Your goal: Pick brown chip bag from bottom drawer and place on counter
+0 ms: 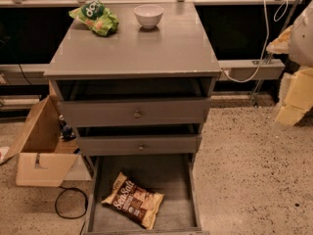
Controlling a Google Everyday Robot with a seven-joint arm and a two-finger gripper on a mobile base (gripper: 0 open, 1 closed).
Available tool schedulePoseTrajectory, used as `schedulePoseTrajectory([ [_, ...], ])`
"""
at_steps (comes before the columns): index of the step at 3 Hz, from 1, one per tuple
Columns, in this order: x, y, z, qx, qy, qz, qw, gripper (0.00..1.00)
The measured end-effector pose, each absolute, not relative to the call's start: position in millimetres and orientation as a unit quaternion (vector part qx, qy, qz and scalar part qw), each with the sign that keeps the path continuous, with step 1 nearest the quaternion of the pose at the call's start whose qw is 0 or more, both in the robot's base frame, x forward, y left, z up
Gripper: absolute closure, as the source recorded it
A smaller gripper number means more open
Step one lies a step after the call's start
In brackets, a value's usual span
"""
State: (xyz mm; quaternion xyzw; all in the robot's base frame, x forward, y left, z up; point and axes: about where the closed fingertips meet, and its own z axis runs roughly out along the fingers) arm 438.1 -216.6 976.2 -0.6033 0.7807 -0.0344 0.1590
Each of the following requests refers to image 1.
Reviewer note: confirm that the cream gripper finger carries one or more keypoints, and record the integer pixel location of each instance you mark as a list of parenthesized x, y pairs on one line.
[(280, 45), (295, 96)]

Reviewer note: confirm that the brown sea salt chip bag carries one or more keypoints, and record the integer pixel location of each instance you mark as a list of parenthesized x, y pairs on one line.
[(136, 202)]

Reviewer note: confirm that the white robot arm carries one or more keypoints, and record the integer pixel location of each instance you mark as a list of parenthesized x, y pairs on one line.
[(301, 42)]

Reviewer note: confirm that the grey middle drawer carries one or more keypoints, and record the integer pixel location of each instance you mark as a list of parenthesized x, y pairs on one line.
[(138, 145)]

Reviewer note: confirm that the grey top drawer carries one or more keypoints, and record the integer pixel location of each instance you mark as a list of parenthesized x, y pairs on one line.
[(134, 112)]

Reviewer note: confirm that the grey drawer cabinet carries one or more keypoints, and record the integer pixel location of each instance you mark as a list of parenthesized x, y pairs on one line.
[(173, 61)]

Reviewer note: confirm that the grey open bottom drawer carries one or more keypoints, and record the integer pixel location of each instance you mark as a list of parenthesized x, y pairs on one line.
[(170, 175)]

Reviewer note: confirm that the green chip bag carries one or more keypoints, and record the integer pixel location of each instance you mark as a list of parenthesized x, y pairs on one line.
[(97, 17)]

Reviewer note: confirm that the slanted metal pole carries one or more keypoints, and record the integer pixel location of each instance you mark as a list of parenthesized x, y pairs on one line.
[(268, 58)]

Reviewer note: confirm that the white ceramic bowl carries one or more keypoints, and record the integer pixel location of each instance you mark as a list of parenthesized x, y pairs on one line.
[(148, 15)]

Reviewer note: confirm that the dark blue figurine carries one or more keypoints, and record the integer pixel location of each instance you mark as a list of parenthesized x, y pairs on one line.
[(66, 131)]

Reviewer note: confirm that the open cardboard box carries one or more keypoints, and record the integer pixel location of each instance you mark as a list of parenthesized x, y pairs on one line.
[(45, 159)]

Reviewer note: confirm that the grey metal rail shelf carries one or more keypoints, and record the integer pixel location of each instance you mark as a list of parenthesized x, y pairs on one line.
[(251, 69)]

